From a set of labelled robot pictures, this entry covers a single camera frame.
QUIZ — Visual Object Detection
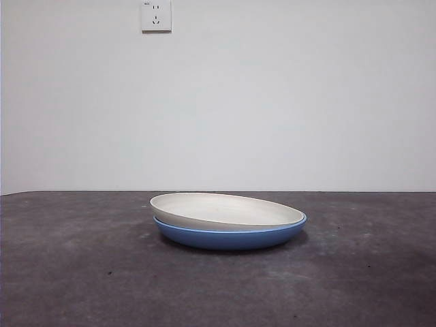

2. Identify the white wall socket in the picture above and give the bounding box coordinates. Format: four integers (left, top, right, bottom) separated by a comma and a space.
141, 0, 172, 34

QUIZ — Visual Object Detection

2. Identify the blue round plate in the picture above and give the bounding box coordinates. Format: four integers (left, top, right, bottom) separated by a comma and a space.
153, 213, 308, 252

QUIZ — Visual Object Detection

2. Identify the white round plate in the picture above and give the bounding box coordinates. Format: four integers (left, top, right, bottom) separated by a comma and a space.
149, 192, 305, 231

